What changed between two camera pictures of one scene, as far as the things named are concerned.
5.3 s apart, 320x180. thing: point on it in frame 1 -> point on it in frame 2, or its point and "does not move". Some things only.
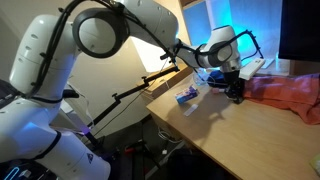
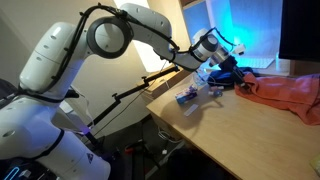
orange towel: (298, 93) does not move
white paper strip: (191, 110) does not move
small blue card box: (186, 94) does not move
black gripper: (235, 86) -> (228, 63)
